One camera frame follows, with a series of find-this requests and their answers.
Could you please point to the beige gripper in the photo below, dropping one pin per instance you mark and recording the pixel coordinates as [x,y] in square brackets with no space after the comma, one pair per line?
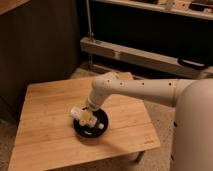
[86,116]

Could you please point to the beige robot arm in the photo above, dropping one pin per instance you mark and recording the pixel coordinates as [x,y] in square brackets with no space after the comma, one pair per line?
[192,148]

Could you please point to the black ceramic bowl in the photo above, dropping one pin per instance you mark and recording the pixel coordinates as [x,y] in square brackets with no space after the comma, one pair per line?
[86,131]

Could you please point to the wooden table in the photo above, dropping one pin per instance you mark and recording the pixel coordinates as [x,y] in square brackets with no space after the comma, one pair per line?
[46,139]

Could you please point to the metal pole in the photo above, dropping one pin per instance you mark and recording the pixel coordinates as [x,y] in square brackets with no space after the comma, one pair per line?
[90,31]

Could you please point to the grey metal beam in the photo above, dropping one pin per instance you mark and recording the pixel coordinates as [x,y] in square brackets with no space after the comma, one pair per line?
[142,58]

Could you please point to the wooden shelf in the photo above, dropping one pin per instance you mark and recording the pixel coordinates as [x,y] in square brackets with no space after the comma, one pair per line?
[166,8]

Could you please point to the black handle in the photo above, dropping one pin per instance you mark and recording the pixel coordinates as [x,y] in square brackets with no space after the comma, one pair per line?
[192,65]

